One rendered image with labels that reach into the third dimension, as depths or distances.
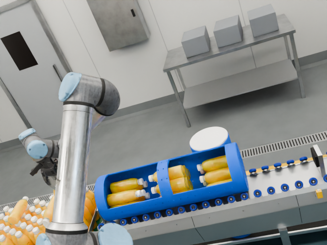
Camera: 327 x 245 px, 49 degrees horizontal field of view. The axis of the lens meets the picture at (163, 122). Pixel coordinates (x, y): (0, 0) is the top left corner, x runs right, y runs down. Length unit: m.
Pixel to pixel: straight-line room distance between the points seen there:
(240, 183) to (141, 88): 3.86
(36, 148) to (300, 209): 1.45
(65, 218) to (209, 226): 1.09
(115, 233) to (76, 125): 0.43
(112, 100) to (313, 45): 4.35
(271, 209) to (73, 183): 1.21
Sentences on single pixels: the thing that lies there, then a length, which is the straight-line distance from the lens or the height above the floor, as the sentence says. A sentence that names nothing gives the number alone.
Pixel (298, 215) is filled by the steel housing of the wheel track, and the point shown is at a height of 0.75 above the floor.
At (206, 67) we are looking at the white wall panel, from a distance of 5.41.
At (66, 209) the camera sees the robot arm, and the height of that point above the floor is 1.67.
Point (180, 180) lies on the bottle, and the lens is 2.07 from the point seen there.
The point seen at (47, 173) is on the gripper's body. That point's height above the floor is 1.48.
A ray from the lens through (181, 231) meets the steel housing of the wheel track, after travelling 2.24.
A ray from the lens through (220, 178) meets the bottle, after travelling 2.10.
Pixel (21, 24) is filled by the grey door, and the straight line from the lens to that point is 5.79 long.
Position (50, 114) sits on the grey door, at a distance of 6.27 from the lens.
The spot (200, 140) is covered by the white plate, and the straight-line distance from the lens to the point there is 2.53.
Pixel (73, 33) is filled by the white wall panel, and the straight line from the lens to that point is 5.57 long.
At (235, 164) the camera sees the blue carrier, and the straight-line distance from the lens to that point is 1.96.
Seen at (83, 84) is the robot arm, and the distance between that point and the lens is 1.37.
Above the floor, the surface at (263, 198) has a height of 0.93.
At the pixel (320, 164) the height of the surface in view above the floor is 1.02.
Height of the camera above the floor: 2.38
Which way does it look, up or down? 27 degrees down
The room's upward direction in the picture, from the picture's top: 23 degrees counter-clockwise
